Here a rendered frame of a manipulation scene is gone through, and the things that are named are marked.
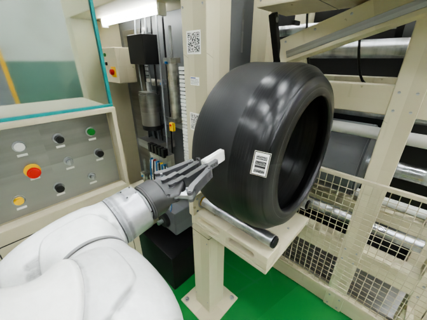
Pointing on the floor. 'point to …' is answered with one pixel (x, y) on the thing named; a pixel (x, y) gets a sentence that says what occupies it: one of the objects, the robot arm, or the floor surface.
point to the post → (212, 59)
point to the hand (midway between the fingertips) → (213, 160)
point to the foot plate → (229, 298)
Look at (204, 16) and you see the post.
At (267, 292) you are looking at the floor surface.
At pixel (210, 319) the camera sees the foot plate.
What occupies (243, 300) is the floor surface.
